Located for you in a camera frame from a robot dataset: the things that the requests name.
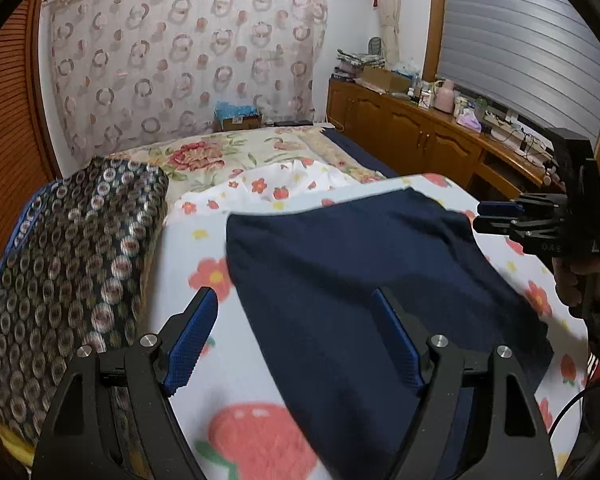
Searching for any grey window blind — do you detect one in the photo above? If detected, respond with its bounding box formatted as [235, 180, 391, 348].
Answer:
[437, 0, 600, 133]

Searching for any pink thermos jug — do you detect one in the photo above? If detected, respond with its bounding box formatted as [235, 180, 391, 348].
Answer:
[432, 79, 455, 112]

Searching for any white strawberry-print sheet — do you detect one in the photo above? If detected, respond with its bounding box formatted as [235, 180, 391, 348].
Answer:
[142, 157, 596, 480]

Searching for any ring-patterned sheer curtain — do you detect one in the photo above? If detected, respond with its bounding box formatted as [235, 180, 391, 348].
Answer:
[47, 0, 328, 163]

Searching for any louvered wooden door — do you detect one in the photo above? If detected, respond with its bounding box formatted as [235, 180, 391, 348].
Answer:
[0, 0, 61, 281]

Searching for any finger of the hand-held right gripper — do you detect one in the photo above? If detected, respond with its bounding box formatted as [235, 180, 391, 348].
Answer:
[477, 200, 520, 217]
[472, 215, 520, 237]

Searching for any floral bedspread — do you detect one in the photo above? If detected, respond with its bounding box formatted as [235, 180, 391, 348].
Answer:
[107, 126, 386, 196]

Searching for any navy blanket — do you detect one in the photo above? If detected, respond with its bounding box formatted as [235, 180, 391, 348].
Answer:
[325, 130, 401, 178]

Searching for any person's right hand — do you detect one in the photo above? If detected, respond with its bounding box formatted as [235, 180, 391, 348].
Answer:
[554, 255, 600, 318]

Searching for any navy printed t-shirt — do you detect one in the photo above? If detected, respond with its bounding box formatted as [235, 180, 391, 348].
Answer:
[226, 187, 555, 480]

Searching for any wooden cabinet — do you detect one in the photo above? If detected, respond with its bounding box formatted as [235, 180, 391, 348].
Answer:
[326, 77, 566, 198]

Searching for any beige window curtain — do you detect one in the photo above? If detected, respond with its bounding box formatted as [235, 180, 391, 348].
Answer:
[375, 0, 403, 68]

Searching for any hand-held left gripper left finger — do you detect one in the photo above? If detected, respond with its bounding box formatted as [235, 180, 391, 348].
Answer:
[32, 286, 218, 480]

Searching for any stack of folded cloths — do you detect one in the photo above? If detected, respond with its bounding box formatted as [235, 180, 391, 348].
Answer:
[336, 49, 386, 78]

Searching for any cardboard box with blue filling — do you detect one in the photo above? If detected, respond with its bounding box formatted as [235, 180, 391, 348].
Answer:
[215, 101, 263, 132]

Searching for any black cable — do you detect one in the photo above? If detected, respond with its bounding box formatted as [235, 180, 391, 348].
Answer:
[544, 382, 600, 433]

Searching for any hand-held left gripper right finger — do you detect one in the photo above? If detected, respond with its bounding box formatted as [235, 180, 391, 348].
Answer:
[371, 287, 556, 480]

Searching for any dark circle-patterned quilt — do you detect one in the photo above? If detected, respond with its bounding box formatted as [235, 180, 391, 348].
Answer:
[0, 156, 170, 446]

